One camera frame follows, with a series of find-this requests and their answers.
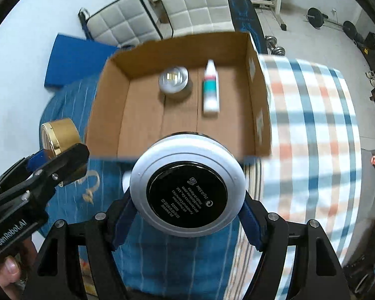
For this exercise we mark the barbell with black plates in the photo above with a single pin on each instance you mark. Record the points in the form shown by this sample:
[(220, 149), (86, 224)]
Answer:
[(331, 20)]

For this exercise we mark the white weight bench rack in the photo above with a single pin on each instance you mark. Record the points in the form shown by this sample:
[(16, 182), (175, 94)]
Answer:
[(276, 0)]

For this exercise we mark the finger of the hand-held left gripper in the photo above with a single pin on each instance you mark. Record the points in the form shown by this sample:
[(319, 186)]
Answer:
[(68, 164), (36, 160)]

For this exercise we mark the chrome dumbbell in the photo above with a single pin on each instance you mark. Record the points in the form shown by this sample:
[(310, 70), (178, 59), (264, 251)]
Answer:
[(275, 45)]

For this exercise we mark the cardboard box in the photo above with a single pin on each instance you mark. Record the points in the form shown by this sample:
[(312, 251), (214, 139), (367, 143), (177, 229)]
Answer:
[(181, 122)]

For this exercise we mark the white round jar black base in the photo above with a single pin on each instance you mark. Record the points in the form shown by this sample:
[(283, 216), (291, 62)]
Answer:
[(187, 192)]

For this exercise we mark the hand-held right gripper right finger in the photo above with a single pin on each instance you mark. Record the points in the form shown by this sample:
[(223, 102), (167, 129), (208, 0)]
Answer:
[(253, 228)]

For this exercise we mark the person's left hand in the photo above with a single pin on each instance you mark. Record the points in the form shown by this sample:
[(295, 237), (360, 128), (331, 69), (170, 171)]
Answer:
[(9, 267)]

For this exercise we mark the blue foam pad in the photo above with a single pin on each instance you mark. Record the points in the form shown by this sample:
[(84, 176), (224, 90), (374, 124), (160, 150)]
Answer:
[(70, 59)]

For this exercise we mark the plaid blanket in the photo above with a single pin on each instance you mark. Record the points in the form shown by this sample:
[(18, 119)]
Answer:
[(309, 137)]

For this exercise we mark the gold round jar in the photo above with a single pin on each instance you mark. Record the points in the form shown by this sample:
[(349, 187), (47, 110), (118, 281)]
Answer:
[(64, 134)]

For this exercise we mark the blue striped blanket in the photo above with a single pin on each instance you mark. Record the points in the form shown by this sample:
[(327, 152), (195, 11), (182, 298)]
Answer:
[(81, 212)]

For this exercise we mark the silver round jar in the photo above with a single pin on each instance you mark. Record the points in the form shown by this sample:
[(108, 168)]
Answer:
[(174, 81)]

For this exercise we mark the white squeeze bottle teal label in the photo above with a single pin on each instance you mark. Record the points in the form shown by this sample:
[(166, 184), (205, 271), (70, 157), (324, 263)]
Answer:
[(211, 91)]

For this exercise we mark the black kettlebell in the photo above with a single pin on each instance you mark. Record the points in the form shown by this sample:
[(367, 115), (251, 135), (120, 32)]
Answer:
[(371, 41)]

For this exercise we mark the black blue exercise mat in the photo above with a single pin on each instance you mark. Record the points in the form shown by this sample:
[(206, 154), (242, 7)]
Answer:
[(245, 22)]

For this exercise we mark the white quilted chair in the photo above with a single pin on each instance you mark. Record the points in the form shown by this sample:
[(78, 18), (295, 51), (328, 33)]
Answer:
[(193, 3), (122, 25)]

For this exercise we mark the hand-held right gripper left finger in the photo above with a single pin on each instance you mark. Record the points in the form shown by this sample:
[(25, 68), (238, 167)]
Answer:
[(122, 228)]

